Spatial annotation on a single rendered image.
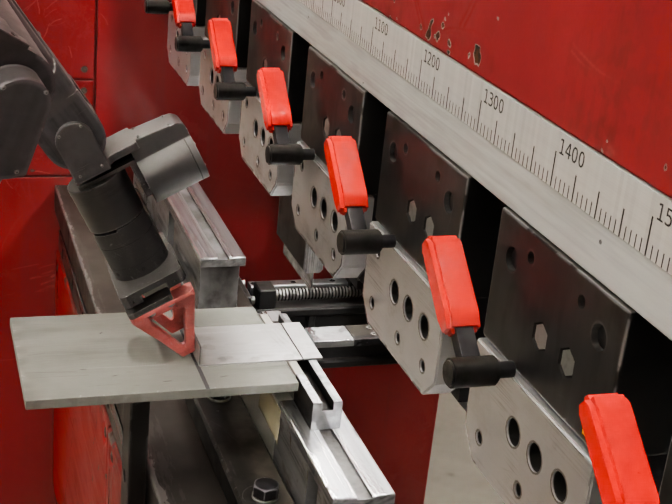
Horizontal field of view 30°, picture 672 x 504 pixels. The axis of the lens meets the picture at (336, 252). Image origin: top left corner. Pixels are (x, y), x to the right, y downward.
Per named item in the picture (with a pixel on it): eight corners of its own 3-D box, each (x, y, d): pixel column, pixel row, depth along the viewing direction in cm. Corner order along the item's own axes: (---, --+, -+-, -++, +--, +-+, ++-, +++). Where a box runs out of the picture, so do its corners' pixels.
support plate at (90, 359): (9, 325, 131) (9, 317, 131) (253, 314, 140) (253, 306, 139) (25, 410, 116) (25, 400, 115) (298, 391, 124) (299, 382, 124)
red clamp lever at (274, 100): (254, 63, 110) (271, 158, 106) (299, 63, 111) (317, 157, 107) (250, 74, 111) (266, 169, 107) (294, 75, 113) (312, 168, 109)
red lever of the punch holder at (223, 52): (205, 13, 127) (218, 93, 123) (244, 14, 129) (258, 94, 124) (202, 24, 129) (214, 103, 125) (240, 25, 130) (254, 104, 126)
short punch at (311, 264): (274, 253, 133) (281, 168, 130) (292, 252, 134) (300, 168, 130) (301, 291, 124) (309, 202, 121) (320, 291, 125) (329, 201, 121)
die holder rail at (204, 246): (132, 194, 205) (134, 138, 202) (168, 193, 207) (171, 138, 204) (196, 326, 162) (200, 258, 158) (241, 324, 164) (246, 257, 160)
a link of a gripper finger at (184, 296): (208, 317, 131) (170, 244, 126) (224, 347, 124) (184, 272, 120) (149, 347, 130) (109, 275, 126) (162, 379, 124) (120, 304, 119)
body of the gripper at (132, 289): (169, 244, 129) (138, 184, 126) (189, 283, 121) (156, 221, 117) (112, 273, 129) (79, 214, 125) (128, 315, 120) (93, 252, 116)
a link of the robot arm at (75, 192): (58, 170, 120) (66, 190, 116) (122, 138, 121) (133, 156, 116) (90, 229, 124) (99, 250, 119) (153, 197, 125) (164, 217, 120)
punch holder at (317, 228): (289, 221, 115) (304, 44, 109) (375, 219, 118) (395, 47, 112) (339, 287, 102) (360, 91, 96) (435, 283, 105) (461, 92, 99)
